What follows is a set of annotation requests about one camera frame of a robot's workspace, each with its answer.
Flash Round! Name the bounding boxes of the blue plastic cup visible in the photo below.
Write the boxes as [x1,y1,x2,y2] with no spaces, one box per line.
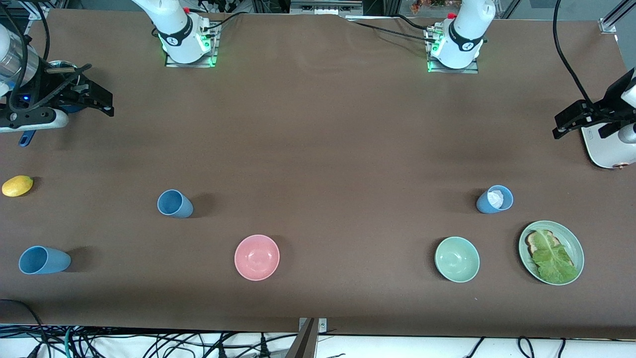
[157,189,194,219]
[18,246,72,275]
[476,184,514,214]

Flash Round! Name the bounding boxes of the white toaster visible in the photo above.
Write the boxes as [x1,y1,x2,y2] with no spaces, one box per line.
[580,122,636,170]

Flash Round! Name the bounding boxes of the glass saucepan lid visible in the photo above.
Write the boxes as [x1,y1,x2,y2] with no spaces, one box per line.
[46,60,81,75]

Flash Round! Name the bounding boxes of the dark blue saucepan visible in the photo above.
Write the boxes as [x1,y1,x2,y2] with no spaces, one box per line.
[19,60,85,148]

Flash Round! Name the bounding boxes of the yellow lemon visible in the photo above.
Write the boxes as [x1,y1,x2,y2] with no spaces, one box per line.
[1,175,34,197]

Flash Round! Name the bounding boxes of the pale green plate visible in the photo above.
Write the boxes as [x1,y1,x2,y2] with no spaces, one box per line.
[518,220,585,286]

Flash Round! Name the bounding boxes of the toasted bread slice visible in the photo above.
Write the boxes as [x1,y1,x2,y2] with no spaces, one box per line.
[525,230,562,257]

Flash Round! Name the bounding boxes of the green lettuce leaf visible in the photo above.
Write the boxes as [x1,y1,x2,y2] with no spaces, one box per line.
[531,230,579,284]

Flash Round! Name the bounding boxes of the pale green bowl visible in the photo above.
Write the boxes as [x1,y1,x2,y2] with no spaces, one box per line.
[434,236,480,283]

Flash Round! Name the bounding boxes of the orange artificial flowers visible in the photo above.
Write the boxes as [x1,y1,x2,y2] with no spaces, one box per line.
[410,0,463,14]

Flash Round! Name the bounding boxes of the pink bowl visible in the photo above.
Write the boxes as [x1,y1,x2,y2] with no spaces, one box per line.
[234,234,280,281]

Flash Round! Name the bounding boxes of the grey power strip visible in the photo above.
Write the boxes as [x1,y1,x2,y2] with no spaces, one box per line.
[290,0,364,16]

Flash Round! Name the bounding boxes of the brown table mat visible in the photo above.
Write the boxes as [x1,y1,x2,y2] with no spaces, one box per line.
[0,9,636,340]

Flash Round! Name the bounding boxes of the dark metal bar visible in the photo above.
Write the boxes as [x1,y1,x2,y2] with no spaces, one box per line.
[285,318,319,358]

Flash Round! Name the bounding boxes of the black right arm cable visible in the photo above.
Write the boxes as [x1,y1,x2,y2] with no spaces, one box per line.
[0,0,93,112]

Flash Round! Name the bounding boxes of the aluminium frame profile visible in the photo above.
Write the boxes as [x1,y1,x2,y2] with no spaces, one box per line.
[0,0,51,21]
[599,0,636,34]

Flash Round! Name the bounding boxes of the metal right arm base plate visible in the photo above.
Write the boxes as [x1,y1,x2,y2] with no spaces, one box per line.
[164,20,219,68]

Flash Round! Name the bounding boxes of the short black table cable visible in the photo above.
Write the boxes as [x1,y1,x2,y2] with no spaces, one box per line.
[201,11,246,38]

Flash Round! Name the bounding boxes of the long black table cable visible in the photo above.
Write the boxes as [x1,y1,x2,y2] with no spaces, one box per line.
[345,14,438,43]

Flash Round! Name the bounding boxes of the black looping floor cable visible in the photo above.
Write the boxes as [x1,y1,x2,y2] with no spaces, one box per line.
[0,298,50,358]

